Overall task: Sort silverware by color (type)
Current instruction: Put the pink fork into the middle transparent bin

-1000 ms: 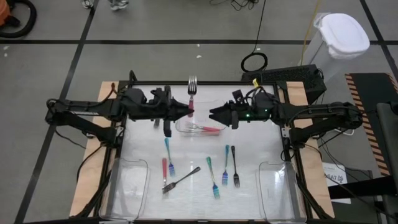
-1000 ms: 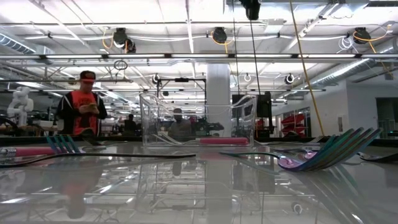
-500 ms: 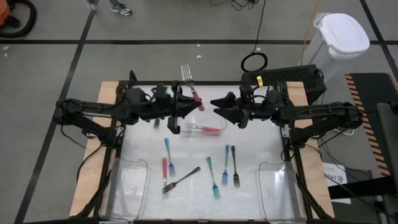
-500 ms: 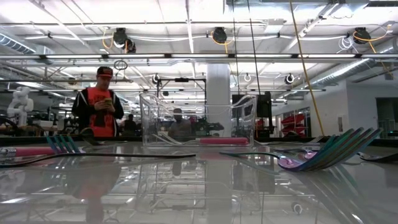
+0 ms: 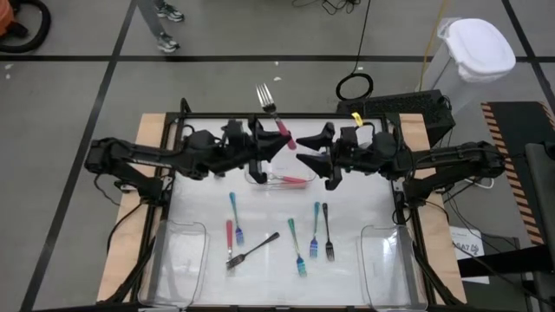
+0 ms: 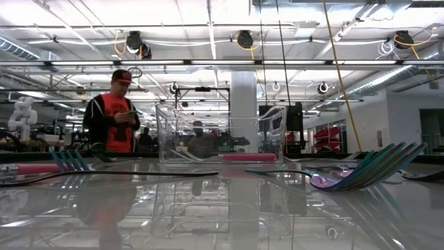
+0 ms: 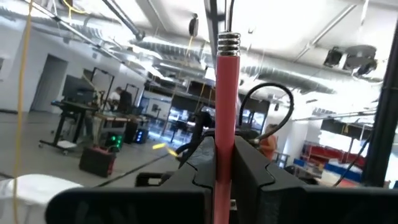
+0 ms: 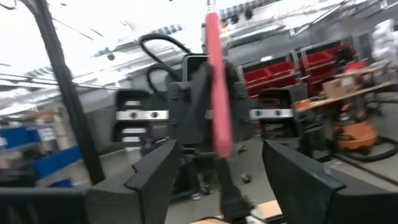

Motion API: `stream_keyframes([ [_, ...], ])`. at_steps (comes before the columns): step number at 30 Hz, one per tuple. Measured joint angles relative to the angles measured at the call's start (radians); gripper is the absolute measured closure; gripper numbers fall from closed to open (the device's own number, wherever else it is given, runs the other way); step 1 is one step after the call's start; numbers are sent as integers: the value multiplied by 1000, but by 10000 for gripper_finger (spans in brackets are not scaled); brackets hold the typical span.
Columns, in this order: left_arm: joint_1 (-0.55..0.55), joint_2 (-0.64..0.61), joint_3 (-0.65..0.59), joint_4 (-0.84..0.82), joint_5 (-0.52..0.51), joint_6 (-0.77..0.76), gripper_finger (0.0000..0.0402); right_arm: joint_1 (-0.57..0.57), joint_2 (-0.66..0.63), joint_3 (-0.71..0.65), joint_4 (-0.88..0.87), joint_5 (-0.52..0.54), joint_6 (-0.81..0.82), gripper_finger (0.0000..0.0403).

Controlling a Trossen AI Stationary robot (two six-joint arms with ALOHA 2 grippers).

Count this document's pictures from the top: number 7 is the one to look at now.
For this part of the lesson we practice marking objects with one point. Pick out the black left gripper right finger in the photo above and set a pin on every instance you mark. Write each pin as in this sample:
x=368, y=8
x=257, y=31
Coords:
x=295, y=205

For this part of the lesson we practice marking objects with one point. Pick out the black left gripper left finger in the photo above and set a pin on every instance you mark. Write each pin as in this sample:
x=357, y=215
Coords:
x=140, y=205

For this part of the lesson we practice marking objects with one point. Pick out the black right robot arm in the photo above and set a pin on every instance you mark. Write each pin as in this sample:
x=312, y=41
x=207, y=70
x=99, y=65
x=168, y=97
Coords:
x=202, y=121

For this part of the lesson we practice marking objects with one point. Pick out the red storage bin shelf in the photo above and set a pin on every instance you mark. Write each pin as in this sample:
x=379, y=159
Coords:
x=326, y=154

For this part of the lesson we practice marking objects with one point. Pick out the black and red case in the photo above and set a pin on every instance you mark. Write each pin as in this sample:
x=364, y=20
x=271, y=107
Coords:
x=96, y=161

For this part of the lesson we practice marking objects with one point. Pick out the person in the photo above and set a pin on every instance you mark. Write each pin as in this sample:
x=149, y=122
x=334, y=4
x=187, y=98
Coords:
x=269, y=146
x=115, y=96

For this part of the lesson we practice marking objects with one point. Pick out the white trash can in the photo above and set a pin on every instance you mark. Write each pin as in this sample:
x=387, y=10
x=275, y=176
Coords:
x=31, y=196

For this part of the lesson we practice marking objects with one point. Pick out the black standing desk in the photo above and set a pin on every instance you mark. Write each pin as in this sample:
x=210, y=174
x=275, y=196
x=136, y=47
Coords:
x=71, y=109

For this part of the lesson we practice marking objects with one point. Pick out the black computer monitor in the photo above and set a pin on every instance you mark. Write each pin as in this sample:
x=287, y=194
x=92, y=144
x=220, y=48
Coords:
x=77, y=88

